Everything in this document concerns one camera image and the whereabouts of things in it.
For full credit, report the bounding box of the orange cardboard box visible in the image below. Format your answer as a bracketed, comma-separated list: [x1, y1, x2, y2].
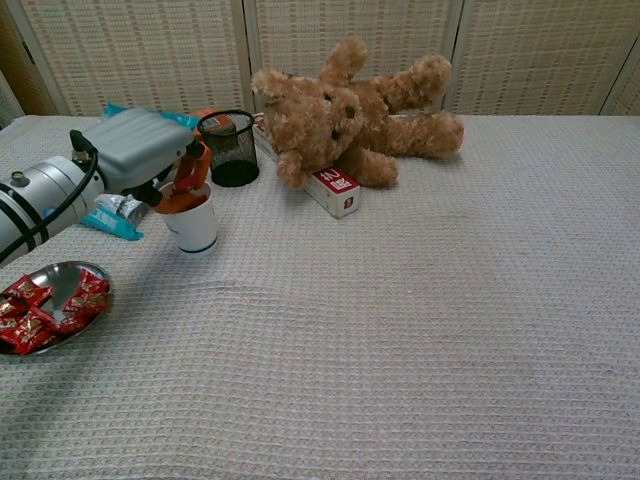
[189, 105, 239, 136]

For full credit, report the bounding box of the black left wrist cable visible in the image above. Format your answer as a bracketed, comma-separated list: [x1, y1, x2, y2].
[0, 129, 99, 264]

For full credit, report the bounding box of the black mesh pen holder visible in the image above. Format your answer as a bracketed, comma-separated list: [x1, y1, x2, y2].
[196, 109, 261, 189]

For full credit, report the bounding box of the beige waffle tablecloth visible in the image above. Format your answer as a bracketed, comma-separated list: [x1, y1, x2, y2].
[0, 114, 640, 480]

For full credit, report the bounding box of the round steel plate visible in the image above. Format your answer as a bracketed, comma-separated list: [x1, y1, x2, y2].
[0, 260, 112, 357]

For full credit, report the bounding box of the woven bamboo screen panel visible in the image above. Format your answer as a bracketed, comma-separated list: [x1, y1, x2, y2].
[9, 0, 254, 117]
[444, 0, 640, 117]
[599, 49, 640, 117]
[244, 0, 461, 116]

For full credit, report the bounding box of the brown teddy bear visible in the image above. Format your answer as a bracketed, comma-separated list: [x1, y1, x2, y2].
[250, 35, 465, 191]

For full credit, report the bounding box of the long red white box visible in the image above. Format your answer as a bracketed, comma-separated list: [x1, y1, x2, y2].
[252, 112, 361, 220]

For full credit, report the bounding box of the white paper cup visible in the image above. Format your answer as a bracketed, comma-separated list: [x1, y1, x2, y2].
[155, 182, 220, 255]

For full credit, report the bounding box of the teal silver snack bag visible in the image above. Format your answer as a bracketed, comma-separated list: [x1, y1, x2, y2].
[79, 102, 199, 242]

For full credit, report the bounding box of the brown backed screen panel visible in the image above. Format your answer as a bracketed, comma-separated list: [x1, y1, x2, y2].
[0, 0, 56, 117]

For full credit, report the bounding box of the left robot hand grey orange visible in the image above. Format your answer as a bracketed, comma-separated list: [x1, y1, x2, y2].
[82, 107, 214, 214]

